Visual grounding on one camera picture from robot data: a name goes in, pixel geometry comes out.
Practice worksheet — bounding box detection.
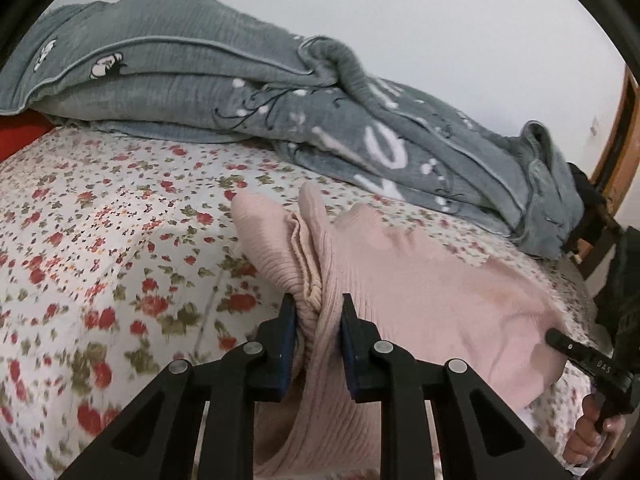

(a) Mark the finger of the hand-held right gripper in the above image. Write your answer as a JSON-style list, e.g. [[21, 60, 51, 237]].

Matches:
[[544, 328, 602, 370]]

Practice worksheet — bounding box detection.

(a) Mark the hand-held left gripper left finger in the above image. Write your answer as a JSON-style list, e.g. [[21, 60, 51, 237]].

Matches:
[[55, 293, 300, 480]]

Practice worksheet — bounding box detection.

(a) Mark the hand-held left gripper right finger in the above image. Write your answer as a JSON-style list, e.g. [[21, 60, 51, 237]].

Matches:
[[339, 293, 557, 480]]

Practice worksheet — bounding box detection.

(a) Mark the pink knit sweater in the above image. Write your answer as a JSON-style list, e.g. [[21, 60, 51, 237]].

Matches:
[[231, 181, 568, 480]]

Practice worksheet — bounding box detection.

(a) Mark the person's right hand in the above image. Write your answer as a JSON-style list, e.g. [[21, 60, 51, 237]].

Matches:
[[561, 390, 627, 467]]

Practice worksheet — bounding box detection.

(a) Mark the dark cloth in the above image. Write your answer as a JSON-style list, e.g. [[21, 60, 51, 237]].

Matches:
[[567, 161, 603, 211]]

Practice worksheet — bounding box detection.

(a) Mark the floral bed sheet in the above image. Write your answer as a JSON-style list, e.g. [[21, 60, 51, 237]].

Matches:
[[0, 125, 608, 480]]

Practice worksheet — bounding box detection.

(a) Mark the wooden door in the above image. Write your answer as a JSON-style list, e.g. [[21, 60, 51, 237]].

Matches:
[[589, 65, 640, 201]]

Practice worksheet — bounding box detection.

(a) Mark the grey printed blanket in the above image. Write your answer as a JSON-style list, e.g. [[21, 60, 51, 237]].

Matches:
[[0, 0, 586, 261]]

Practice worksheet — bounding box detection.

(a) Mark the red pillow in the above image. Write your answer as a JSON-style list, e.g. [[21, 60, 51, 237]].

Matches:
[[0, 112, 56, 163]]

